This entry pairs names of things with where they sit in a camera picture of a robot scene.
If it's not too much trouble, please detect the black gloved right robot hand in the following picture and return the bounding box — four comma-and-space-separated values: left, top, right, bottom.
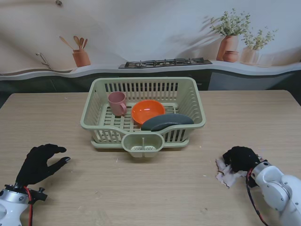
222, 145, 261, 173

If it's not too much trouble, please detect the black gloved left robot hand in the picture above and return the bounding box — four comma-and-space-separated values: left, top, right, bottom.
14, 144, 71, 187

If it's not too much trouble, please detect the pale pink wiping cloth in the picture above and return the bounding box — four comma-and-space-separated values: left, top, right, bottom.
215, 154, 268, 189

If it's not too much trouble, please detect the grey round plate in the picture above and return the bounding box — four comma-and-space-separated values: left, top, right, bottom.
141, 113, 195, 132

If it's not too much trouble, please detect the pink plastic mug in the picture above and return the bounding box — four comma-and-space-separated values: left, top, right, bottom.
108, 91, 128, 118

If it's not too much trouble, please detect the orange plastic bowl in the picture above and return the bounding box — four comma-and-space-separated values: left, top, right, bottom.
131, 99, 166, 125

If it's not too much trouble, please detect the green cutlery holder cup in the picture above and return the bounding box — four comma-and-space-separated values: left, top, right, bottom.
121, 133, 165, 158

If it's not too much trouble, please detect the green plastic dish rack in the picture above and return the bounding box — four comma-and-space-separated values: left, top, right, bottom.
80, 77, 207, 144

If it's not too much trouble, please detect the printed kitchen backdrop banner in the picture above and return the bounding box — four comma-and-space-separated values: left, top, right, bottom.
0, 0, 301, 95

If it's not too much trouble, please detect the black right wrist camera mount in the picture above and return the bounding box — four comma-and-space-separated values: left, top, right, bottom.
248, 176, 259, 189

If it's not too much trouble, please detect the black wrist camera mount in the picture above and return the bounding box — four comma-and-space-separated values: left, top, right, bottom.
28, 187, 48, 204
248, 176, 259, 189

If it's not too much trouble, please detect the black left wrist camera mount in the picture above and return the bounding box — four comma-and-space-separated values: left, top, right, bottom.
28, 187, 48, 204

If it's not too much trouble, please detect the red black right arm cable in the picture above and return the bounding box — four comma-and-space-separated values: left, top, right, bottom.
246, 169, 271, 226

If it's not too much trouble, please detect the red black arm cable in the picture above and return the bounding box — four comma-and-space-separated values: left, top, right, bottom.
23, 186, 34, 226
246, 169, 271, 226

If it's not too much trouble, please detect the red black left arm cable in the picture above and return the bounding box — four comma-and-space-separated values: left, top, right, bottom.
23, 186, 34, 226

